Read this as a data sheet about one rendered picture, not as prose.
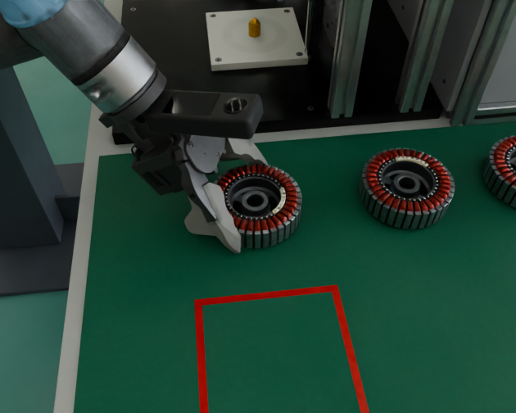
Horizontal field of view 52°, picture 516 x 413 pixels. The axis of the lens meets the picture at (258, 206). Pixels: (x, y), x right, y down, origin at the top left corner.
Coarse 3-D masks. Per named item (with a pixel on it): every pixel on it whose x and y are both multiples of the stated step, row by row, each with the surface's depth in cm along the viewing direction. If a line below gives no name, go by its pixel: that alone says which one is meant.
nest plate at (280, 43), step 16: (208, 16) 89; (224, 16) 89; (240, 16) 89; (256, 16) 89; (272, 16) 89; (288, 16) 89; (208, 32) 86; (224, 32) 86; (240, 32) 86; (272, 32) 86; (288, 32) 86; (224, 48) 83; (240, 48) 83; (256, 48) 83; (272, 48) 83; (288, 48) 83; (304, 48) 83; (224, 64) 81; (240, 64) 81; (256, 64) 82; (272, 64) 82; (288, 64) 82; (304, 64) 83
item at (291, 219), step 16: (224, 176) 65; (240, 176) 66; (256, 176) 66; (272, 176) 66; (288, 176) 66; (224, 192) 64; (240, 192) 66; (256, 192) 65; (272, 192) 66; (288, 192) 64; (240, 208) 65; (256, 208) 63; (288, 208) 62; (240, 224) 61; (256, 224) 60; (272, 224) 60; (288, 224) 61; (256, 240) 61; (272, 240) 62
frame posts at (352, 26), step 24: (360, 0) 62; (432, 0) 62; (360, 24) 64; (432, 24) 66; (336, 48) 68; (360, 48) 66; (408, 48) 70; (432, 48) 68; (336, 72) 70; (408, 72) 71; (336, 96) 72; (408, 96) 73
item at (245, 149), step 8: (232, 144) 63; (240, 144) 64; (248, 144) 65; (232, 152) 63; (240, 152) 63; (248, 152) 65; (256, 152) 66; (224, 160) 69; (232, 160) 69; (248, 160) 66; (256, 160) 66; (264, 160) 67
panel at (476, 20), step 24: (408, 0) 85; (456, 0) 70; (480, 0) 64; (408, 24) 86; (456, 24) 70; (480, 24) 65; (456, 48) 71; (432, 72) 79; (456, 72) 71; (456, 96) 74
